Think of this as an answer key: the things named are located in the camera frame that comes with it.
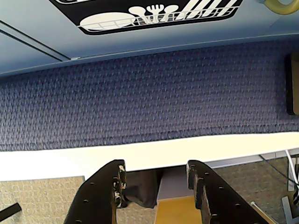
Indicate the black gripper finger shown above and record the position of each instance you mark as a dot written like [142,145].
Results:
[219,200]
[98,193]

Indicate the yellow board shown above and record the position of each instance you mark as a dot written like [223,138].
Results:
[175,212]

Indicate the dark cloth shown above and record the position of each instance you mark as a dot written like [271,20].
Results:
[144,191]

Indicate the black strip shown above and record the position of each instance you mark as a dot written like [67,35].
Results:
[10,211]

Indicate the dark rectangular panel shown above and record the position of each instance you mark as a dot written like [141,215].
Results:
[293,86]

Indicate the light blue toy kitchen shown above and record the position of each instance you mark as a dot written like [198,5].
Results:
[18,56]

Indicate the grey metal bracket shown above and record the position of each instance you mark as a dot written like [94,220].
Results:
[287,210]

